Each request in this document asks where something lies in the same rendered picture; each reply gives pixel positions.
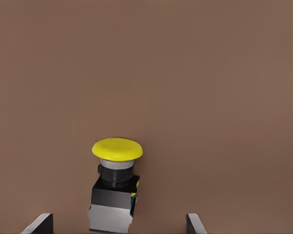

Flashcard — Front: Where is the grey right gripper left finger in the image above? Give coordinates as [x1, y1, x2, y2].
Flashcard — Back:
[20, 213, 54, 234]

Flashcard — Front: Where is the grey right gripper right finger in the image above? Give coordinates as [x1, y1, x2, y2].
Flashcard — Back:
[186, 213, 208, 234]

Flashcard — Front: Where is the yellow push-button switch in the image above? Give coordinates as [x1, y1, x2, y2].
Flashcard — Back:
[86, 137, 145, 234]

